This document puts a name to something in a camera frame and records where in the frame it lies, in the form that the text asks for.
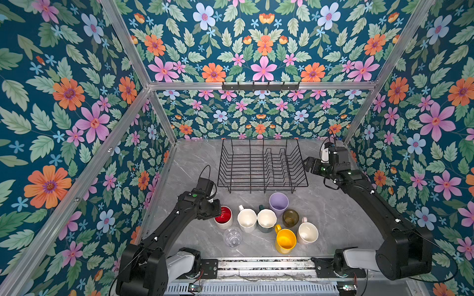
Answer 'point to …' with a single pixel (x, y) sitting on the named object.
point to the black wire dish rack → (261, 163)
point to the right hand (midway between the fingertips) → (316, 160)
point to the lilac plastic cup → (279, 202)
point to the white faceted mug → (247, 219)
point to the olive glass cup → (290, 217)
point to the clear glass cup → (232, 237)
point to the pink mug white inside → (307, 232)
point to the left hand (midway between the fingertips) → (221, 211)
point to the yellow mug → (285, 240)
